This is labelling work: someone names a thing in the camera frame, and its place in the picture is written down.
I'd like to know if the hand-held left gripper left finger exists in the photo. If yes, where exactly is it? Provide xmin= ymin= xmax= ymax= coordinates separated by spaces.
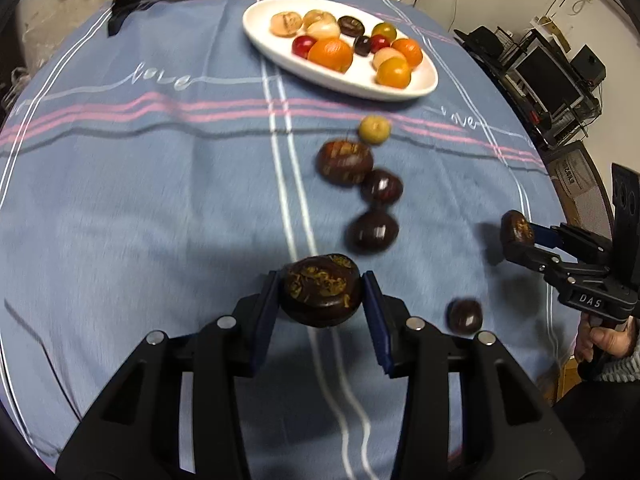
xmin=56 ymin=270 xmax=281 ymax=480

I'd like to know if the blue striped tablecloth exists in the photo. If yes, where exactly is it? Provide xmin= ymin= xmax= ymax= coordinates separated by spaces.
xmin=0 ymin=0 xmax=583 ymax=480

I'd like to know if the black metal rack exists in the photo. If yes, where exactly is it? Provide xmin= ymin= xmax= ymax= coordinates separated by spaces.
xmin=452 ymin=25 xmax=606 ymax=150

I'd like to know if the small dark flecked fruit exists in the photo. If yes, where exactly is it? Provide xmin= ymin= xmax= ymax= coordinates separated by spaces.
xmin=501 ymin=210 xmax=536 ymax=249

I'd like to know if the yellow green round fruit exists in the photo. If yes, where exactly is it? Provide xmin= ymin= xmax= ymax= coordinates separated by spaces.
xmin=358 ymin=115 xmax=392 ymax=146

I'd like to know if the computer monitor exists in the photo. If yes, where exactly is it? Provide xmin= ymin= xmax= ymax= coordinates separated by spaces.
xmin=515 ymin=45 xmax=586 ymax=116

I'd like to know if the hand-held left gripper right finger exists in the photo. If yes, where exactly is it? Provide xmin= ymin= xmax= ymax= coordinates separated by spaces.
xmin=362 ymin=270 xmax=586 ymax=480

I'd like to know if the black hat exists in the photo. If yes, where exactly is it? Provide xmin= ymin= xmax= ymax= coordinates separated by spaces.
xmin=454 ymin=25 xmax=511 ymax=56

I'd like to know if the person's right hand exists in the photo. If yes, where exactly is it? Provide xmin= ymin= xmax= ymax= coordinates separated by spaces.
xmin=574 ymin=312 xmax=640 ymax=364

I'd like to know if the white oval plate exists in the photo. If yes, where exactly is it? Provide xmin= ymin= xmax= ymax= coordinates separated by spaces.
xmin=242 ymin=0 xmax=439 ymax=102

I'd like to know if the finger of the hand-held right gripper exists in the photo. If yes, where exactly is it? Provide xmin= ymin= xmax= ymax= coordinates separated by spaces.
xmin=530 ymin=222 xmax=613 ymax=263
xmin=505 ymin=242 xmax=567 ymax=277

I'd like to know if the black speaker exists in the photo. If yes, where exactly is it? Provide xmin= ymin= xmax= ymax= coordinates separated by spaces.
xmin=570 ymin=45 xmax=608 ymax=86

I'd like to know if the brown cardboard box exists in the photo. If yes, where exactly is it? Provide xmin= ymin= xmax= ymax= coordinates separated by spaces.
xmin=545 ymin=140 xmax=616 ymax=211

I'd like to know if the dark brown chestnut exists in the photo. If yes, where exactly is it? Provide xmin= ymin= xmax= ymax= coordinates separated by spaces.
xmin=345 ymin=208 xmax=399 ymax=253
xmin=337 ymin=15 xmax=365 ymax=37
xmin=361 ymin=169 xmax=404 ymax=206
xmin=446 ymin=298 xmax=484 ymax=336

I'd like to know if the large dark flecked fruit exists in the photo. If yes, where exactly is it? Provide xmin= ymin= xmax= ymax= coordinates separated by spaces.
xmin=278 ymin=255 xmax=362 ymax=329
xmin=316 ymin=140 xmax=375 ymax=187

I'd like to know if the large orange citrus fruit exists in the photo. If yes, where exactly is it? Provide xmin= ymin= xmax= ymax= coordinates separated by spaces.
xmin=307 ymin=37 xmax=354 ymax=73

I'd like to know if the small orange citrus fruit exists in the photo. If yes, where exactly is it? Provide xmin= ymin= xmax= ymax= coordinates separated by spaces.
xmin=390 ymin=38 xmax=423 ymax=67

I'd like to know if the pale pink round fruit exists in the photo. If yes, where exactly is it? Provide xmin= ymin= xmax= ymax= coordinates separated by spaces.
xmin=306 ymin=21 xmax=342 ymax=41
xmin=372 ymin=47 xmax=401 ymax=70

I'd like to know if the person's right forearm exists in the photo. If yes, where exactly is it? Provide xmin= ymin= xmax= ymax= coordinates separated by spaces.
xmin=597 ymin=345 xmax=640 ymax=384

